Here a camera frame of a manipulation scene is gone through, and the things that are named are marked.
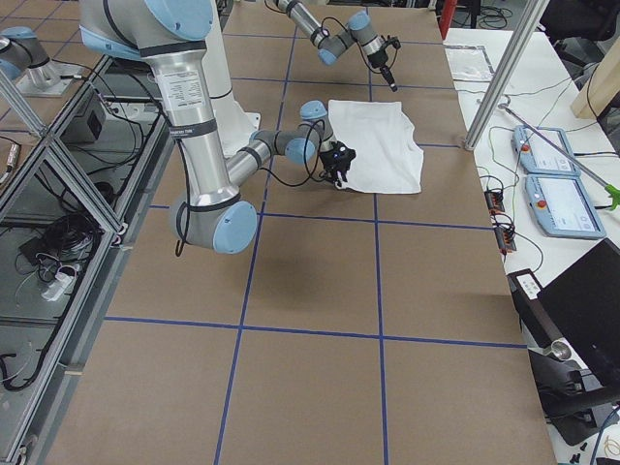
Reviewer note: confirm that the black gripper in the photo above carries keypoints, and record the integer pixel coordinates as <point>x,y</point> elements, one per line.
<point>330,168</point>
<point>380,61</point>

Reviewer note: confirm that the white long-sleeve printed shirt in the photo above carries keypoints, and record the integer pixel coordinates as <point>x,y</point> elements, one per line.
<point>388,161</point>

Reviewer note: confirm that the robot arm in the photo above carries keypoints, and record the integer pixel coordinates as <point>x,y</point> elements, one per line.
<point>332,38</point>
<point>170,36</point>

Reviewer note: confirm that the red cylinder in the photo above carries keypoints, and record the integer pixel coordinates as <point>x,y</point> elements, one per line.
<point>446,17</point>

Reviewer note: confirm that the clear plastic bag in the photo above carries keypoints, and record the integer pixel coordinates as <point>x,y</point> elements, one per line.
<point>469,63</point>

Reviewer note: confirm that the orange circuit board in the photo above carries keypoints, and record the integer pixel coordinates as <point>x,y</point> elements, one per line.
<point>494,201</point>
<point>505,239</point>

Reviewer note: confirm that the upper blue teach pendant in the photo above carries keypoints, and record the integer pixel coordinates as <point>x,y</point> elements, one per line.
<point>537,156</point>

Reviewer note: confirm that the blue teach pendant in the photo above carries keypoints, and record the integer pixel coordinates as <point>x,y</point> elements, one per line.
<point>562,208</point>
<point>537,156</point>

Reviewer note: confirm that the lower blue teach pendant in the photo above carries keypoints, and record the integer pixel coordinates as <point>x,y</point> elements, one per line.
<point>562,208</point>

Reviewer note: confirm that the reacher grabber stick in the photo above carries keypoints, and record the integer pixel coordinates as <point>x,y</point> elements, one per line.
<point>612,191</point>

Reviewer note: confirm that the black laptop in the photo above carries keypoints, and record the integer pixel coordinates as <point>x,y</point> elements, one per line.
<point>580,305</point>

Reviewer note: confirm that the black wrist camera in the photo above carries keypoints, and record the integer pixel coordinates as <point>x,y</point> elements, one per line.
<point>390,41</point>

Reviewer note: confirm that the white camera mast with base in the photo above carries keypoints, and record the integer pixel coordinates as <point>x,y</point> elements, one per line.
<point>235,126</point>

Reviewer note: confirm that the aluminium frame post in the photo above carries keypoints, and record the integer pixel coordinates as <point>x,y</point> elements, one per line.
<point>519,40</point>

